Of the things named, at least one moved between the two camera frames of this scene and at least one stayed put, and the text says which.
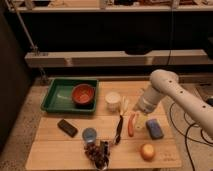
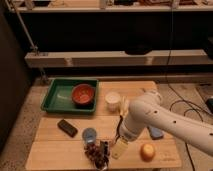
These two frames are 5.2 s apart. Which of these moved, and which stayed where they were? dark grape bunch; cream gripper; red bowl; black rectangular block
Moved: cream gripper
Stayed: dark grape bunch; black rectangular block; red bowl
